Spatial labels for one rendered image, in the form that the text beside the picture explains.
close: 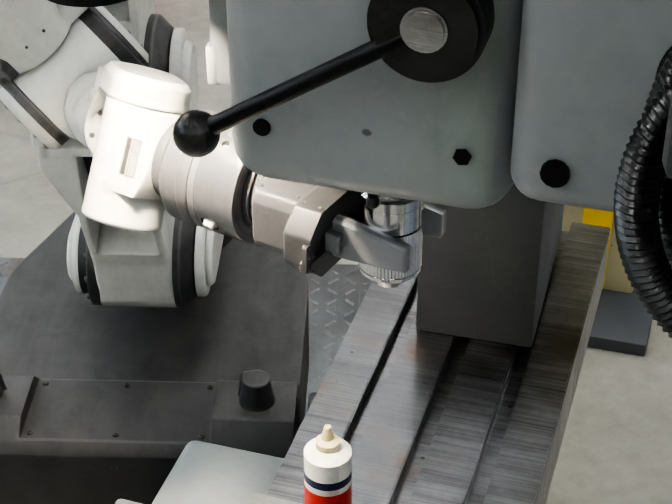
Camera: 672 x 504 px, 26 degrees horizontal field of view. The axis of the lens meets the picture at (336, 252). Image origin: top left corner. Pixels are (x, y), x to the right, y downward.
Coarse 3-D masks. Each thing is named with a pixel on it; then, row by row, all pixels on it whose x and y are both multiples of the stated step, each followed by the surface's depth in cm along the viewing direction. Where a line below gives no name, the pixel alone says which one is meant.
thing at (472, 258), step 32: (512, 192) 137; (448, 224) 141; (480, 224) 140; (512, 224) 139; (544, 224) 139; (448, 256) 143; (480, 256) 142; (512, 256) 141; (544, 256) 145; (448, 288) 145; (480, 288) 144; (512, 288) 143; (544, 288) 151; (416, 320) 148; (448, 320) 147; (480, 320) 146; (512, 320) 145
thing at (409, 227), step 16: (368, 224) 104; (384, 224) 103; (400, 224) 103; (416, 224) 104; (416, 240) 105; (416, 256) 106; (368, 272) 106; (384, 272) 105; (400, 272) 105; (416, 272) 107
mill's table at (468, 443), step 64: (576, 256) 160; (384, 320) 150; (576, 320) 150; (384, 384) 144; (448, 384) 144; (512, 384) 144; (576, 384) 153; (384, 448) 134; (448, 448) 134; (512, 448) 134
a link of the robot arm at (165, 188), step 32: (128, 128) 112; (160, 128) 112; (96, 160) 114; (128, 160) 112; (160, 160) 111; (192, 160) 109; (96, 192) 114; (128, 192) 113; (160, 192) 111; (128, 224) 114; (160, 224) 116
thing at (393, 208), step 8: (360, 192) 104; (360, 200) 104; (384, 200) 102; (392, 200) 102; (400, 200) 102; (408, 200) 102; (368, 208) 103; (376, 208) 103; (384, 208) 102; (392, 208) 102; (400, 208) 102; (408, 208) 103; (416, 208) 103
